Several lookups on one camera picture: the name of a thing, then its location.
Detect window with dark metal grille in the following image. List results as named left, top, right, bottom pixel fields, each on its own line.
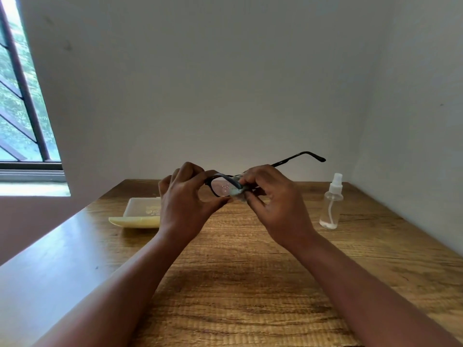
left=0, top=0, right=68, bottom=183

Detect clear plastic spray bottle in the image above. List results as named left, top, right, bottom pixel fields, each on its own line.
left=319, top=173, right=344, bottom=230

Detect person's right forearm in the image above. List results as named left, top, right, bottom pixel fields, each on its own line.
left=295, top=232, right=462, bottom=347

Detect person's right hand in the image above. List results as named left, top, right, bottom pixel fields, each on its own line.
left=239, top=165, right=320, bottom=250

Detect person's left forearm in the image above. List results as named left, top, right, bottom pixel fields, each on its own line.
left=33, top=229, right=199, bottom=347

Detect person's left hand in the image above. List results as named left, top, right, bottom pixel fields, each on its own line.
left=158, top=162, right=232, bottom=246

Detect grey lens cleaning cloth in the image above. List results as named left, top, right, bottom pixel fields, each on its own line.
left=228, top=186, right=254, bottom=203

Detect black frame eyeglasses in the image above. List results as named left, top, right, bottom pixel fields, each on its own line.
left=204, top=151, right=326, bottom=198

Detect cream eyeglasses case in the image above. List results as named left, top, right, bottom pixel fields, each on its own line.
left=109, top=197, right=162, bottom=229

